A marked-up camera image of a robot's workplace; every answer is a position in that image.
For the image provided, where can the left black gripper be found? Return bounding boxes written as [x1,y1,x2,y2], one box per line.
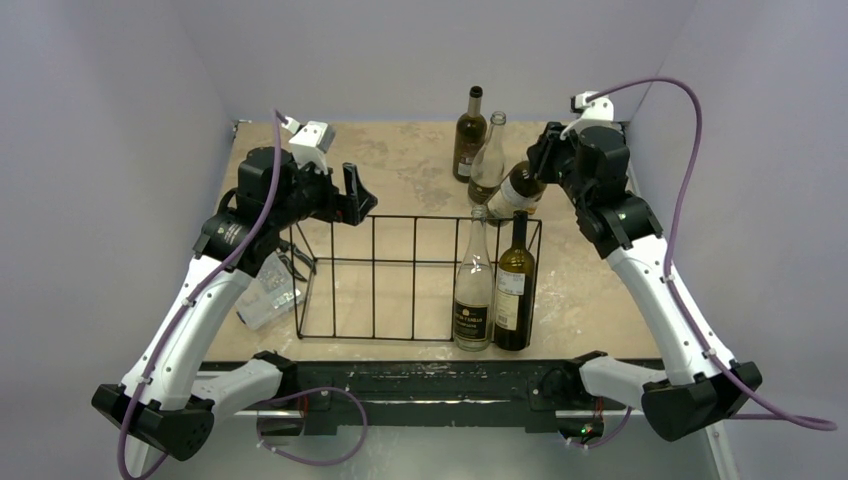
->
[270,152,375,230]

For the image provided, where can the green bottle white label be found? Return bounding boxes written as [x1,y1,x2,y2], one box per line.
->
[485,160,547,226]

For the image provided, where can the black wire wine rack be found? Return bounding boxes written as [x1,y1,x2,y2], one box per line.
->
[288,213,543,343]

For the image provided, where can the dark green wine bottle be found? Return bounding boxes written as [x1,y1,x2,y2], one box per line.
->
[493,210,536,351]

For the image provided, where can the clear bottle black label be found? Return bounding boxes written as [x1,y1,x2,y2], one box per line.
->
[452,205,494,352]

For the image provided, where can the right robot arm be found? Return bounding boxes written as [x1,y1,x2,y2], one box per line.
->
[527,122,763,442]

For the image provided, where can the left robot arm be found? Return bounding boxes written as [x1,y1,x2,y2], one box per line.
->
[92,147,377,477]

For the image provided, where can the clear tall bottle dark label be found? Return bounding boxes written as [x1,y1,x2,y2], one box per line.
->
[467,111,507,204]

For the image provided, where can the dark bottle silver neck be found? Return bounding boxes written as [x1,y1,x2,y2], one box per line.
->
[452,85,487,183]

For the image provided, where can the black pruning shears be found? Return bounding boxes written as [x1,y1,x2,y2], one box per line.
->
[277,240,316,282]

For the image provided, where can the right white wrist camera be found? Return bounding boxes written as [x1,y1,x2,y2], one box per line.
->
[559,91,614,140]

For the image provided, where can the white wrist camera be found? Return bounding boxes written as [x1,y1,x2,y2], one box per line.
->
[559,91,614,140]
[280,116,336,174]

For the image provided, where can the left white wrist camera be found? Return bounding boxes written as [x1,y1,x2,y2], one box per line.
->
[280,116,336,174]

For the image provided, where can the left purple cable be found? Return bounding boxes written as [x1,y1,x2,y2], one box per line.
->
[116,109,287,480]

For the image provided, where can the black table front rail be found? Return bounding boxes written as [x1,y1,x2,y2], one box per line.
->
[248,360,626,439]

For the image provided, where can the purple cable loop under table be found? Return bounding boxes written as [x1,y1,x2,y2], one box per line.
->
[256,384,370,468]

